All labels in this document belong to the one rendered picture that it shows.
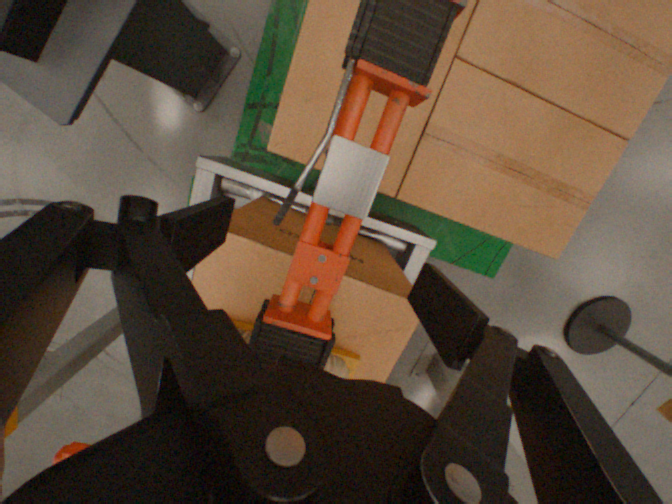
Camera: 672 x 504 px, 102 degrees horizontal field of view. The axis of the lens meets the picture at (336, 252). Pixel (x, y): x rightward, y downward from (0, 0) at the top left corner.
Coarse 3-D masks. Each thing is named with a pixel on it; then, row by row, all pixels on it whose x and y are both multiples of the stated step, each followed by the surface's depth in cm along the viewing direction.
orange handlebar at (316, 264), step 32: (352, 96) 27; (352, 128) 28; (384, 128) 28; (320, 224) 31; (352, 224) 31; (320, 256) 31; (288, 288) 33; (320, 288) 32; (320, 320) 34; (64, 448) 41
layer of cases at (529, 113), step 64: (320, 0) 68; (512, 0) 70; (576, 0) 70; (640, 0) 71; (320, 64) 73; (448, 64) 74; (512, 64) 74; (576, 64) 75; (640, 64) 75; (320, 128) 77; (448, 128) 79; (512, 128) 79; (576, 128) 80; (384, 192) 84; (448, 192) 84; (512, 192) 85; (576, 192) 86
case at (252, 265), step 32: (256, 224) 54; (288, 224) 63; (224, 256) 46; (256, 256) 46; (288, 256) 46; (352, 256) 60; (384, 256) 73; (224, 288) 47; (256, 288) 48; (352, 288) 48; (384, 288) 50; (352, 320) 50; (384, 320) 51; (416, 320) 51; (384, 352) 53
